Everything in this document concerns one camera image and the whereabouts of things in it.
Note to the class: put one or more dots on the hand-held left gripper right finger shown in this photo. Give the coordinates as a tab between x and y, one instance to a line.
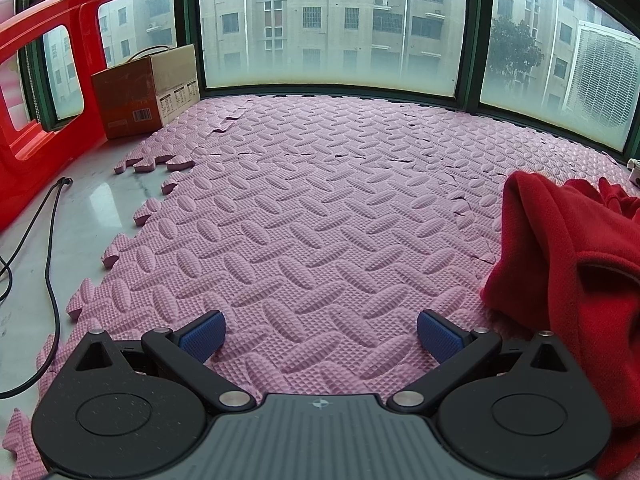
440	336

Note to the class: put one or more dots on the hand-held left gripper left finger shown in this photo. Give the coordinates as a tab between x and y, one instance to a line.
202	336

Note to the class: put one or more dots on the red sweater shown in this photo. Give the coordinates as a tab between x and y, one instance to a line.
550	260

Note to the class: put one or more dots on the pink foam puzzle mat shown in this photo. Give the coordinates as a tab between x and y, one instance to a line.
320	185

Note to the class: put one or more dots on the brown cardboard box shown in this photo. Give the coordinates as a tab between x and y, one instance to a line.
130	100

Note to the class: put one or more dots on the red plastic chair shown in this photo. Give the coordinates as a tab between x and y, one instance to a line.
15	170

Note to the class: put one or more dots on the spotted white cloth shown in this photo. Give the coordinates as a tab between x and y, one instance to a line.
634	170

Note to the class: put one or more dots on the green tree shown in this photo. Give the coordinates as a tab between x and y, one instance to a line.
515	50

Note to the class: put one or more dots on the white outdoor air conditioner unit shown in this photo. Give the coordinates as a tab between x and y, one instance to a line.
600	75

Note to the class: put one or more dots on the grey apartment building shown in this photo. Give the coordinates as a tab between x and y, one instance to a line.
325	15

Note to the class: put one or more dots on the dark green window frame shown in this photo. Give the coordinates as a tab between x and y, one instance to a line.
470	35

